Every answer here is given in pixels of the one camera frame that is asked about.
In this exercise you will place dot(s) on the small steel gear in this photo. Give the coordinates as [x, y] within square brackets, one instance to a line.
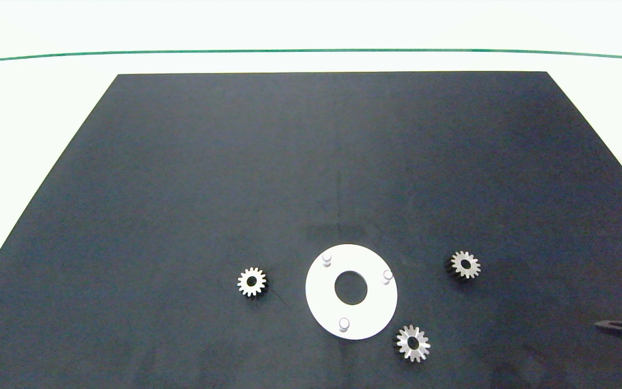
[421, 346]
[473, 266]
[259, 282]

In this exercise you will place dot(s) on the dark mat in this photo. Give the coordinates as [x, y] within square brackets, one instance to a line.
[235, 162]

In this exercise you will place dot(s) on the round white pin plate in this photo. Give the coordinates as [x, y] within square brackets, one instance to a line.
[322, 302]

